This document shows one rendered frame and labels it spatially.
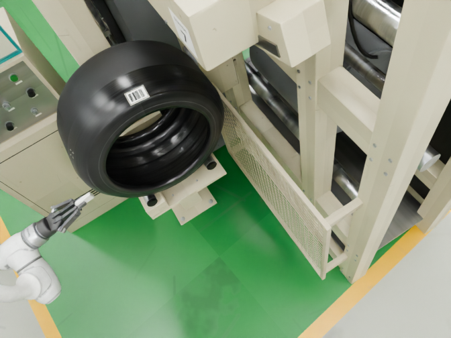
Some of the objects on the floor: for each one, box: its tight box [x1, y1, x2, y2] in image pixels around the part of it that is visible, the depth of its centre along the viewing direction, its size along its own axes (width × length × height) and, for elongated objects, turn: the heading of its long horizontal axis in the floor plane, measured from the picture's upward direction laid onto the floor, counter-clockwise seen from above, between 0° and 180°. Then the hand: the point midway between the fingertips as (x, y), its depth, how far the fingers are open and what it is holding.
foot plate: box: [172, 186, 217, 225], centre depth 254 cm, size 27×27×2 cm
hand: (84, 199), depth 149 cm, fingers closed
